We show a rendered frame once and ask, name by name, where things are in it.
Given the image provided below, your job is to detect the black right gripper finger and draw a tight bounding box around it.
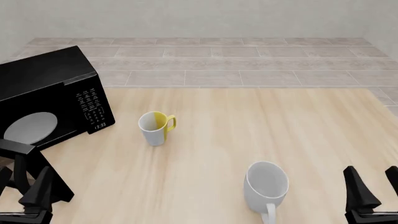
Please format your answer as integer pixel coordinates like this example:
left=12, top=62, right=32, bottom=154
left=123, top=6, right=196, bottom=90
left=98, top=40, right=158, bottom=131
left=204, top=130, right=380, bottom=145
left=384, top=166, right=398, bottom=188
left=343, top=166, right=382, bottom=213

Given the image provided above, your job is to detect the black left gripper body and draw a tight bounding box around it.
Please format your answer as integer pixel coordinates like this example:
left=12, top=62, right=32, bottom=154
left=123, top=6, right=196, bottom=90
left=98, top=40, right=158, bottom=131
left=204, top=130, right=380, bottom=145
left=0, top=206, right=54, bottom=224

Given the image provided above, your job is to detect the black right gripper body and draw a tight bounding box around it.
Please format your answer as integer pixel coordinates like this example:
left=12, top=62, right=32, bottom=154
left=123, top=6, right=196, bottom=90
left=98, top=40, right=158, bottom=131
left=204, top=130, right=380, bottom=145
left=344, top=208, right=398, bottom=224

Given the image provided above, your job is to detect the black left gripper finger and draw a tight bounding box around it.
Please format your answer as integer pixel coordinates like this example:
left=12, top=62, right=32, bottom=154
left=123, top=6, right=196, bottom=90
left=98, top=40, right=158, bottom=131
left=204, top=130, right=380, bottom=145
left=0, top=166, right=14, bottom=195
left=18, top=166, right=60, bottom=212

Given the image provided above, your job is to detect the black microwave oven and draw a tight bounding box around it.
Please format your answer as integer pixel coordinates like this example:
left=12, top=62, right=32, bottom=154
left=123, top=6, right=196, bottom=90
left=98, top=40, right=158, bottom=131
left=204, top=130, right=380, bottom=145
left=0, top=45, right=116, bottom=151

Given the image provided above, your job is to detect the grey round glass turntable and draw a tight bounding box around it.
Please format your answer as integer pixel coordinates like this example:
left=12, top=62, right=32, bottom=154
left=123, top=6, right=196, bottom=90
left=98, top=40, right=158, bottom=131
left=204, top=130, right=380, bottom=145
left=4, top=111, right=58, bottom=145

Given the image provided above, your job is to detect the white and yellow mug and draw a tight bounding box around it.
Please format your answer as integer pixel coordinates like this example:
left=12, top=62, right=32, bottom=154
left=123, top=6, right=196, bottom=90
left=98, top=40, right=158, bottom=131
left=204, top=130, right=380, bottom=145
left=137, top=111, right=177, bottom=147

